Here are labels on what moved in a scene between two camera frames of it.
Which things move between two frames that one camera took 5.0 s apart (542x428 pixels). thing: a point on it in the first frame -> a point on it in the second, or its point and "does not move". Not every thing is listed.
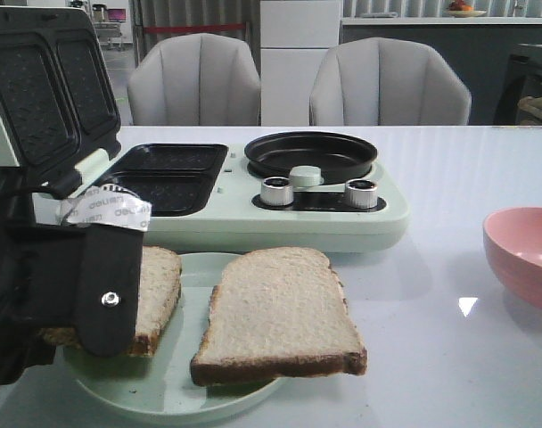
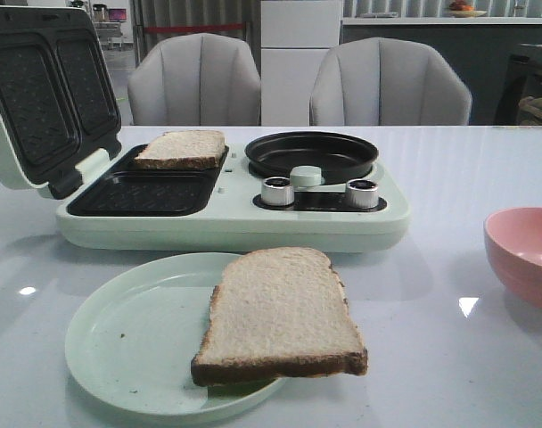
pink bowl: [521, 242] does not move
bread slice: [159, 289] -> [184, 149]
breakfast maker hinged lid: [48, 77] does not move
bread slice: [277, 314] does not move
